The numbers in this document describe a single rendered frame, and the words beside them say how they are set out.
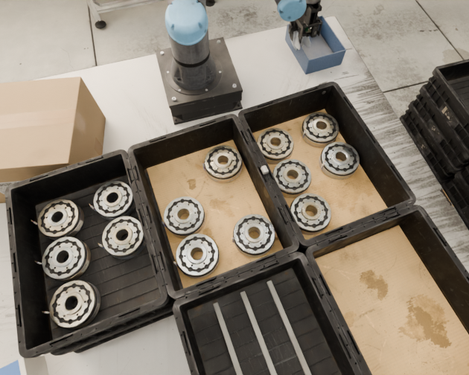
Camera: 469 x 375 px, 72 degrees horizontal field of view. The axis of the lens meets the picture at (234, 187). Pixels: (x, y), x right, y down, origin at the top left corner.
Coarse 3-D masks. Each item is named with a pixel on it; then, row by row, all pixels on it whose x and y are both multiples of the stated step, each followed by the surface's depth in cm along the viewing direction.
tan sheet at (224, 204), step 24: (168, 168) 91; (192, 168) 90; (168, 192) 87; (192, 192) 87; (216, 192) 87; (240, 192) 87; (216, 216) 84; (240, 216) 84; (264, 216) 84; (216, 240) 82; (240, 264) 79
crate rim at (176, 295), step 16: (192, 128) 84; (240, 128) 84; (144, 144) 82; (256, 160) 80; (144, 192) 77; (272, 192) 76; (144, 208) 75; (288, 224) 73; (160, 256) 70; (272, 256) 71; (224, 272) 68; (240, 272) 68; (192, 288) 67
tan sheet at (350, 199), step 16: (288, 128) 96; (272, 144) 93; (304, 144) 93; (304, 160) 91; (288, 176) 89; (320, 176) 89; (352, 176) 89; (320, 192) 87; (336, 192) 87; (352, 192) 87; (368, 192) 87; (336, 208) 85; (352, 208) 85; (368, 208) 85; (384, 208) 84; (336, 224) 83
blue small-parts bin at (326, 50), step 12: (288, 24) 124; (324, 24) 126; (288, 36) 126; (324, 36) 128; (336, 36) 120; (300, 48) 119; (312, 48) 127; (324, 48) 127; (336, 48) 123; (300, 60) 122; (312, 60) 116; (324, 60) 118; (336, 60) 121; (312, 72) 122
